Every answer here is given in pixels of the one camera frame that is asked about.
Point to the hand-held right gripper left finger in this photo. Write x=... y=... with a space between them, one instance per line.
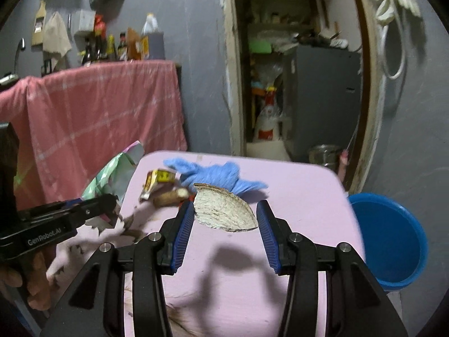
x=182 y=238

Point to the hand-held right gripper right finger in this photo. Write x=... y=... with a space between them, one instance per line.
x=268 y=242

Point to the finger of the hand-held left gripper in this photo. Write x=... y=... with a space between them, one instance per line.
x=73 y=201
x=101 y=206

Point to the green pink packet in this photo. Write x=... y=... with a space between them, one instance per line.
x=115 y=175

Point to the grey paper wrapper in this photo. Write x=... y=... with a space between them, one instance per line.
x=224 y=210

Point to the blue plastic bucket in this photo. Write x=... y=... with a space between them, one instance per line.
x=386 y=238

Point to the person's left hand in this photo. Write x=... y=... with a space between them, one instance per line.
x=35 y=281

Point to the pink floral tablecloth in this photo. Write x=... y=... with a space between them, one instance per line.
x=298 y=196

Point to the yellow snack packet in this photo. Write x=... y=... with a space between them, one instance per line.
x=158 y=176

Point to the blue cloth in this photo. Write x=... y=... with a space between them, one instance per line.
x=224 y=177

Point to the pink checked towel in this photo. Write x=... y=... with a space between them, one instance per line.
x=105 y=112

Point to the metal pot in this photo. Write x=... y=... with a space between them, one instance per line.
x=324 y=154

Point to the white sack red label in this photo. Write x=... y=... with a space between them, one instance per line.
x=268 y=123

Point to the grey cabinet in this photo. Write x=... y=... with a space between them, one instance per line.
x=322 y=101

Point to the dark soy sauce bottle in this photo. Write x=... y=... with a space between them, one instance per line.
x=93 y=49

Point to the yellow-capped sauce bottle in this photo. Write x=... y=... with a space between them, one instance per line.
x=111 y=47

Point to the brown paper packet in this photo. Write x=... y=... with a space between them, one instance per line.
x=133 y=44

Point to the beige hanging cloth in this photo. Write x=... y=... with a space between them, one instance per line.
x=58 y=35

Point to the large cooking oil bottle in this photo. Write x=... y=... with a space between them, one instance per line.
x=154 y=42

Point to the red hanging packet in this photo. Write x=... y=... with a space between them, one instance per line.
x=100 y=26

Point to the metal utensil holder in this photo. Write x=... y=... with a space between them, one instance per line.
x=85 y=21

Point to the wooden cutting board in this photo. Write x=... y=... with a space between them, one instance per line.
x=39 y=24

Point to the green plastic container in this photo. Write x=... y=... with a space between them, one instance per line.
x=260 y=46

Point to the wooden storage shelf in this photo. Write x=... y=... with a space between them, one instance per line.
x=280 y=21

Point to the wooden door frame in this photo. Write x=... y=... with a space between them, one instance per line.
x=233 y=77

